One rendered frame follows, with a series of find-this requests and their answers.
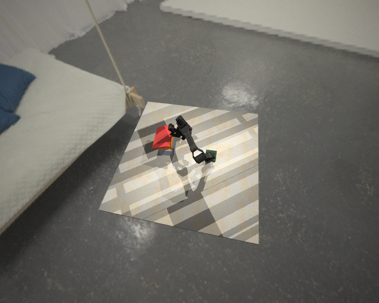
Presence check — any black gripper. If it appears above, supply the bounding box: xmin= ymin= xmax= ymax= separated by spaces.
xmin=168 ymin=123 xmax=186 ymax=140

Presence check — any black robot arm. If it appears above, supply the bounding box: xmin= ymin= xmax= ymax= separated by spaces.
xmin=175 ymin=115 xmax=215 ymax=164

